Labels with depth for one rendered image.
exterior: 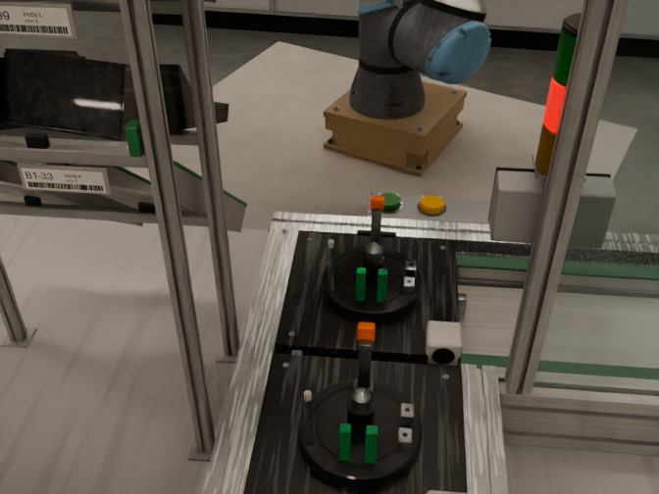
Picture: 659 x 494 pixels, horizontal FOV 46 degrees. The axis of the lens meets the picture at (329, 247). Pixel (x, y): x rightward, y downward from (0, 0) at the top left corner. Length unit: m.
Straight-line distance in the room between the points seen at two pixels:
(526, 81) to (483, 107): 2.09
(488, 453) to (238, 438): 0.29
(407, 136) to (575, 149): 0.74
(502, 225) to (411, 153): 0.67
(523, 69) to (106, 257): 2.93
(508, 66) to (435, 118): 2.47
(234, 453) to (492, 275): 0.49
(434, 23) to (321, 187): 0.37
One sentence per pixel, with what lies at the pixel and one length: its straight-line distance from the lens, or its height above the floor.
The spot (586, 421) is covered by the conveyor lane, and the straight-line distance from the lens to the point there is 1.05.
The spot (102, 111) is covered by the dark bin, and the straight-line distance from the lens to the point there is 0.80.
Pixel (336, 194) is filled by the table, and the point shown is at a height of 0.86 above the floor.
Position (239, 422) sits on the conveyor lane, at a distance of 0.96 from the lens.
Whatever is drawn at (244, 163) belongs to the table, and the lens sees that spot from 1.56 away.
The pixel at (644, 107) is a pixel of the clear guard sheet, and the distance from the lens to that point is 0.78.
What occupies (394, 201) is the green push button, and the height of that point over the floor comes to 0.97.
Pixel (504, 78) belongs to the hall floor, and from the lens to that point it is 3.87.
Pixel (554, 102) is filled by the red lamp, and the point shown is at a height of 1.34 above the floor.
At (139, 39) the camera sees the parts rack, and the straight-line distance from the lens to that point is 0.69.
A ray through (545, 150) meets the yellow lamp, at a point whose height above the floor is 1.29.
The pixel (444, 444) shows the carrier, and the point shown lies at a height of 0.97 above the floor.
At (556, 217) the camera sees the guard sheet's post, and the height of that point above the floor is 1.23.
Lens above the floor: 1.70
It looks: 39 degrees down
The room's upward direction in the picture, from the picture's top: straight up
